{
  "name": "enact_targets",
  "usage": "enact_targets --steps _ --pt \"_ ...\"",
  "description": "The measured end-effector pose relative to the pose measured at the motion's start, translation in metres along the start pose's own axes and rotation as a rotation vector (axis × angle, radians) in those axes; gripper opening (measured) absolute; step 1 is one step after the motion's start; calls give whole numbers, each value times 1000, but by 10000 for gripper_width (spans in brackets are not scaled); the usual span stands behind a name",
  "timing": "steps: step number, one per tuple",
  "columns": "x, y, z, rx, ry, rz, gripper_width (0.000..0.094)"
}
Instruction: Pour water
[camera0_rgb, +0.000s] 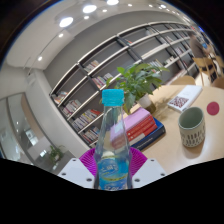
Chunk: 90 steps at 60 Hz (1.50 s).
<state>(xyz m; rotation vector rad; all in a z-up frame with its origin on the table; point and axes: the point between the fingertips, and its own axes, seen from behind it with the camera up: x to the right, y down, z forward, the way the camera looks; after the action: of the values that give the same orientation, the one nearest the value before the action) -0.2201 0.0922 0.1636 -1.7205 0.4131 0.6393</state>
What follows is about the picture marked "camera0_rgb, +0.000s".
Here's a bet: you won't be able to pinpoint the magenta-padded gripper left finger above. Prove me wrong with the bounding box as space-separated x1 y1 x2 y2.
57 147 101 188

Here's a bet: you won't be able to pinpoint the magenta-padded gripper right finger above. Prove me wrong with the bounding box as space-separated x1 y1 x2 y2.
128 146 167 188

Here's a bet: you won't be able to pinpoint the clear bottle with blue cap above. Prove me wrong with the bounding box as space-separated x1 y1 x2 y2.
93 88 133 192

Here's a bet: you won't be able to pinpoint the small potted plant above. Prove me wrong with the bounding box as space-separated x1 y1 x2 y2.
46 144 66 166

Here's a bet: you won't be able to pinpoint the dark blue book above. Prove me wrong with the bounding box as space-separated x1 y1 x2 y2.
131 117 167 151

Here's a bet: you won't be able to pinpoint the thin red and white book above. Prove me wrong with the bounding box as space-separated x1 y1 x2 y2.
128 122 158 143

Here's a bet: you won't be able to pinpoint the pink book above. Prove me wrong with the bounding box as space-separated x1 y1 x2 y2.
109 107 153 141

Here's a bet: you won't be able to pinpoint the grey-green patterned ceramic cup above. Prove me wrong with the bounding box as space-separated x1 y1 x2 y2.
177 106 206 148

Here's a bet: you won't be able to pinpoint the flat round red coaster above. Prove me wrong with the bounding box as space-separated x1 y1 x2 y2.
206 101 221 116

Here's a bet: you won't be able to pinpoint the green potted plant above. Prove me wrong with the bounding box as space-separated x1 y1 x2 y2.
105 62 169 114

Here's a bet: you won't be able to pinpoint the round ceiling lights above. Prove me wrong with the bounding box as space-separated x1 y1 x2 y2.
34 0 208 63

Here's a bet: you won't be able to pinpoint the grey wall shelf with books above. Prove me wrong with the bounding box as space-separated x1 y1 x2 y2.
49 20 205 148

